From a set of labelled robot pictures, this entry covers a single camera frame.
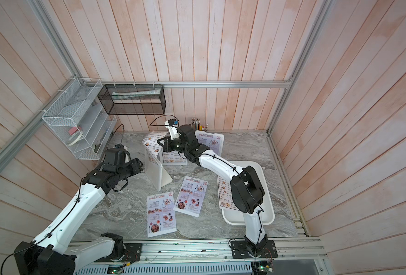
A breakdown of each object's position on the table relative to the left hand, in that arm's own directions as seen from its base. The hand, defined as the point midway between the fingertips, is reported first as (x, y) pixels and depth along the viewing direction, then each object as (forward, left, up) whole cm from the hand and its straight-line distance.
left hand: (138, 167), depth 80 cm
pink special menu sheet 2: (-7, -25, -19) cm, 32 cm away
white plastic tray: (-20, -46, -12) cm, 52 cm away
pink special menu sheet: (-17, -10, -19) cm, 27 cm away
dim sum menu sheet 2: (-8, -43, -13) cm, 45 cm away
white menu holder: (0, -7, -3) cm, 8 cm away
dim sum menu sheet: (+10, -5, +6) cm, 13 cm away
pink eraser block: (+15, +32, +10) cm, 37 cm away
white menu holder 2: (+15, -14, -13) cm, 24 cm away
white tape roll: (+12, +32, +7) cm, 35 cm away
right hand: (+10, -8, +7) cm, 15 cm away
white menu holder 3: (+18, -38, -2) cm, 42 cm away
